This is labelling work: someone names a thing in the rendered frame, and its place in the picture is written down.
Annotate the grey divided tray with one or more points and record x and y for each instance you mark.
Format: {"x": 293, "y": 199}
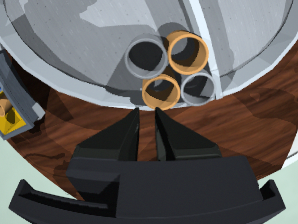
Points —
{"x": 17, "y": 94}

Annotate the bronze bushing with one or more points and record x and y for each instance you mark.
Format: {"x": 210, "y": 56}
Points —
{"x": 195, "y": 62}
{"x": 162, "y": 99}
{"x": 5, "y": 105}

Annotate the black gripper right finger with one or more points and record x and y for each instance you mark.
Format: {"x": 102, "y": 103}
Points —
{"x": 180, "y": 142}

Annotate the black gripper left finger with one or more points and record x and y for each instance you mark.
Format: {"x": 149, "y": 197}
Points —
{"x": 115, "y": 141}

